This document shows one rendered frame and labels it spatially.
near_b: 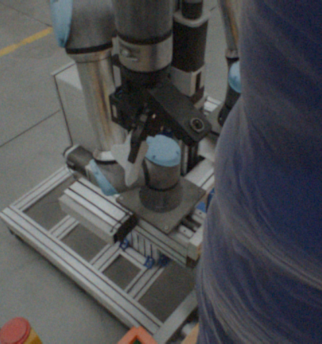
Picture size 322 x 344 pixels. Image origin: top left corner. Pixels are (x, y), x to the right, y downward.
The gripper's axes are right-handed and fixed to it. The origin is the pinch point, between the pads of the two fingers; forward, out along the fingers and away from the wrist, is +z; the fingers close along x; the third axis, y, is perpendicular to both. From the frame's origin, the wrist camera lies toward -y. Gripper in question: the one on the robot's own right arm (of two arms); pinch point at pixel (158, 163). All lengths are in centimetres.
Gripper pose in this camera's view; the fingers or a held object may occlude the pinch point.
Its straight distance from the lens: 67.4
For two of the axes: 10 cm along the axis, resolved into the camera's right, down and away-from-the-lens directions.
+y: -7.9, -4.5, 4.2
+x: -6.2, 5.8, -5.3
